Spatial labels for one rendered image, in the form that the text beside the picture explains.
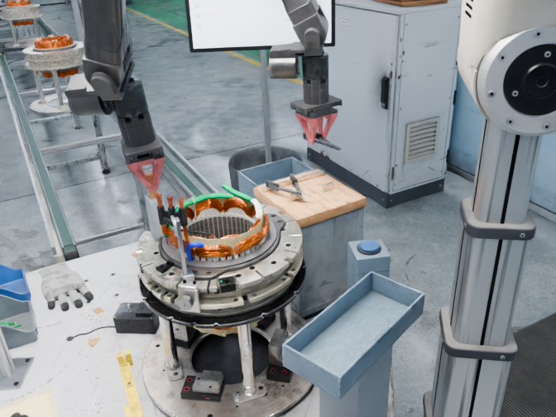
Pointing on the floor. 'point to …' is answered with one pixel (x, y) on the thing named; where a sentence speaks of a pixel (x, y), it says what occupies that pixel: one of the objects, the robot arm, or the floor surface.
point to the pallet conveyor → (53, 218)
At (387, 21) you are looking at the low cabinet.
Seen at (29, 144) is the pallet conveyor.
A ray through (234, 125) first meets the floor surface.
